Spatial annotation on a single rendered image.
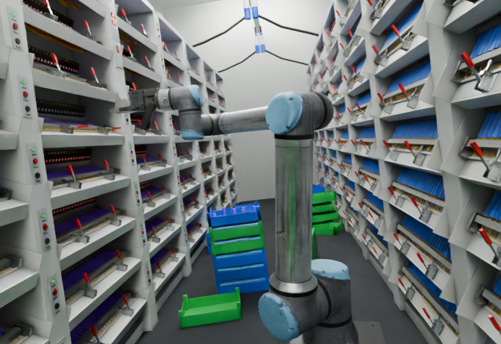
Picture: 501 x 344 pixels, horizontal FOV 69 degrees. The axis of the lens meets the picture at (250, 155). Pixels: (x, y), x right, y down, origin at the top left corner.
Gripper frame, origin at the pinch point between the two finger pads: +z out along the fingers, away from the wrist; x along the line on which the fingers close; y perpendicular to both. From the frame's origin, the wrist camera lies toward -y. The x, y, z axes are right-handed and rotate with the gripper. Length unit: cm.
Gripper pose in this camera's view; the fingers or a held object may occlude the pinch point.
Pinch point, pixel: (114, 112)
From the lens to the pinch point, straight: 163.3
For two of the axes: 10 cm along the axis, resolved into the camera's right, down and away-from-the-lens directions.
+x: -0.8, 0.5, -10.0
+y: -1.2, -9.9, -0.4
